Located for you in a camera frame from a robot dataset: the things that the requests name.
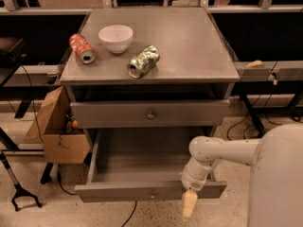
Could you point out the grey drawer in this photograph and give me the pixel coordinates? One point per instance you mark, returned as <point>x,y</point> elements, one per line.
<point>139,114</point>
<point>138,164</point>

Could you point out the small cream foam piece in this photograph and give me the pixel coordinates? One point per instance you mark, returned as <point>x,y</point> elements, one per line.
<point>256,63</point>

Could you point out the orange soda can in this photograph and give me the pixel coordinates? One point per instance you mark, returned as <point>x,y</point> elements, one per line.
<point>82,49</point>

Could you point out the white ceramic bowl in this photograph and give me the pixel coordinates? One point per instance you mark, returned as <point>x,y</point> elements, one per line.
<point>116,38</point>

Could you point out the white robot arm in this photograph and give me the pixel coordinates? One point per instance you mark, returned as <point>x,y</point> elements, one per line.
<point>276,175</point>

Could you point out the green soda can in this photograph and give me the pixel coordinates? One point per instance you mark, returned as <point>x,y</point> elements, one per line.
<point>143,62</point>

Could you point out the black grabber tool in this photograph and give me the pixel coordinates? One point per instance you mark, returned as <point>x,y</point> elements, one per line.
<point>20,191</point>

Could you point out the brown cardboard box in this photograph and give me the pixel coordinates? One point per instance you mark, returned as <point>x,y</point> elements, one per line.
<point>61,145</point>

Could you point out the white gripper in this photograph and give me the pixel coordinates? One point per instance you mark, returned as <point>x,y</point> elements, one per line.
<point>192,183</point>

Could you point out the grey top drawer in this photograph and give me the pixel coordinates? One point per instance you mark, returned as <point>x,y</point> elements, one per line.
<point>139,114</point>

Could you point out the orange fruit in box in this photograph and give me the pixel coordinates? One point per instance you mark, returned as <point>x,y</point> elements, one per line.
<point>75,125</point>

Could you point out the grey drawer cabinet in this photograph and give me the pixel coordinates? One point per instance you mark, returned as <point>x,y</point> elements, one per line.
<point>194,63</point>

